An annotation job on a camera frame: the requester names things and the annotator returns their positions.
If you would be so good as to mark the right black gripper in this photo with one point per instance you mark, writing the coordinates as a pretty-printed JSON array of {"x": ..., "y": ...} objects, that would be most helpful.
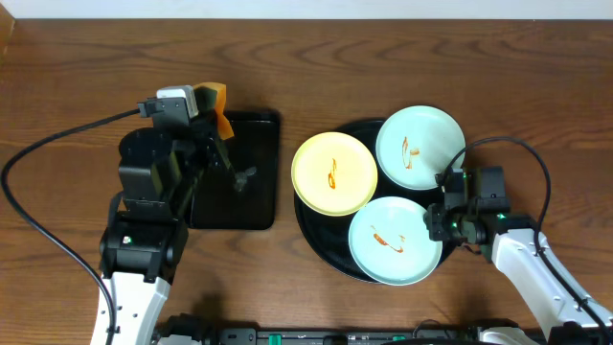
[{"x": 434, "y": 225}]

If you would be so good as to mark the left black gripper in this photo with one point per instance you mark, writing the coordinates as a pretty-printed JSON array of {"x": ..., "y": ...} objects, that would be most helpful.
[{"x": 208, "y": 141}]

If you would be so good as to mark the orange green sponge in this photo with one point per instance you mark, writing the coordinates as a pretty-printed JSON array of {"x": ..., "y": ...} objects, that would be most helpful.
[{"x": 212, "y": 96}]

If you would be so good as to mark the pale blue plate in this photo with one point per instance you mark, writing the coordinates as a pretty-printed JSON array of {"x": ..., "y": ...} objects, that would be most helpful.
[
  {"x": 390, "y": 243},
  {"x": 416, "y": 143}
]

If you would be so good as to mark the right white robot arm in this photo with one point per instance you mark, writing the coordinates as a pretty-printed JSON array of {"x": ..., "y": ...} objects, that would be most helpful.
[{"x": 564, "y": 311}]

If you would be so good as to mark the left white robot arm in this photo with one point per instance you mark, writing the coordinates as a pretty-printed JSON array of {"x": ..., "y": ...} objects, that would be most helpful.
[{"x": 146, "y": 229}]

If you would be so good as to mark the black rectangular tray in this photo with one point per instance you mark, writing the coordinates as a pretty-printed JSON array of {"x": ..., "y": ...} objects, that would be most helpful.
[{"x": 243, "y": 198}]

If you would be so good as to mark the black round tray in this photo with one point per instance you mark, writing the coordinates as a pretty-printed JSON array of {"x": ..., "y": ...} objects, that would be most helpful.
[{"x": 328, "y": 236}]

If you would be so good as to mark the yellow plate with sauce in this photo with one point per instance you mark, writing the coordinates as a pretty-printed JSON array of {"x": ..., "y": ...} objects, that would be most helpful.
[{"x": 334, "y": 174}]

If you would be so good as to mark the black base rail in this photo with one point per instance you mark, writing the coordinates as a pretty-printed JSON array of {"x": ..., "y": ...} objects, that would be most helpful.
[{"x": 187, "y": 329}]

